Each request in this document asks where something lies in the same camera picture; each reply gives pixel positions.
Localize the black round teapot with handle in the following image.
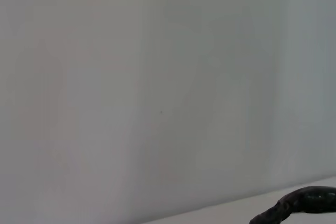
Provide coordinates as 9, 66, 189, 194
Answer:
248, 185, 336, 224

